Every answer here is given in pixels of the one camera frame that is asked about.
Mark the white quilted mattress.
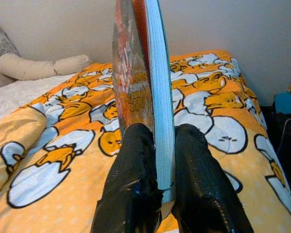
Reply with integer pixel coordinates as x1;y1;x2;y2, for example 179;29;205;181
0;73;76;125

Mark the red dark cover book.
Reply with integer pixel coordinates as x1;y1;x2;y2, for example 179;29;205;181
111;0;176;217

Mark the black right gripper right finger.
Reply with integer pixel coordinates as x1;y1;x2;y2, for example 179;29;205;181
172;123;254;233

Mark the orange cartoon egg blanket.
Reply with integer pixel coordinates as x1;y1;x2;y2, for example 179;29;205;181
0;50;291;233

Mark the white grey patterned sheet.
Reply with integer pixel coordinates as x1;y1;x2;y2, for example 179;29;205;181
0;21;20;92

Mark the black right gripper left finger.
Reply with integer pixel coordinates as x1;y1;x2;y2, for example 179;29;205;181
92;123;164;233

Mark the blue box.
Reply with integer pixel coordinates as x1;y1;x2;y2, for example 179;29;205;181
274;92;291;115

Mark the beige bolster pillow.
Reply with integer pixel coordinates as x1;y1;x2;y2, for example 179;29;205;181
0;52;94;82

